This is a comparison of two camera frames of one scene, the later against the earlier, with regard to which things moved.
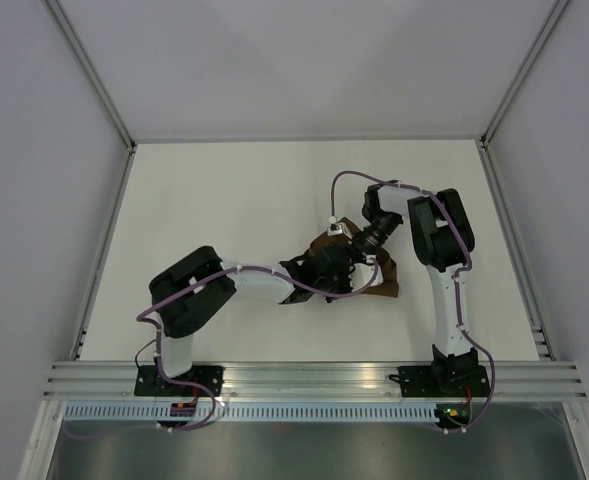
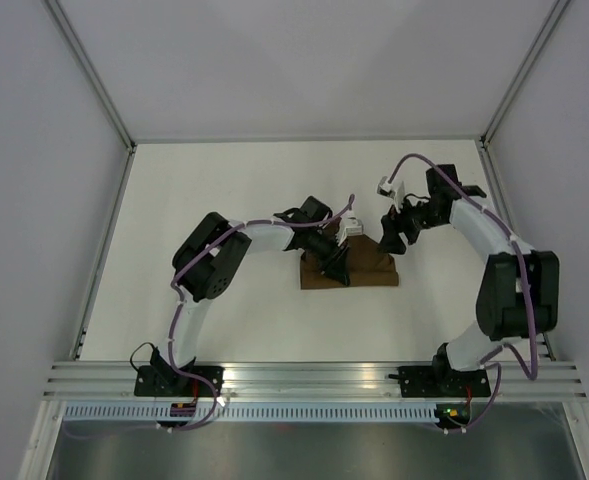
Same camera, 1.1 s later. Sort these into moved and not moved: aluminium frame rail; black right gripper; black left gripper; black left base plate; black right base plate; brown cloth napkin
Moved: black right gripper; brown cloth napkin; black left gripper
Not moved: black right base plate; aluminium frame rail; black left base plate
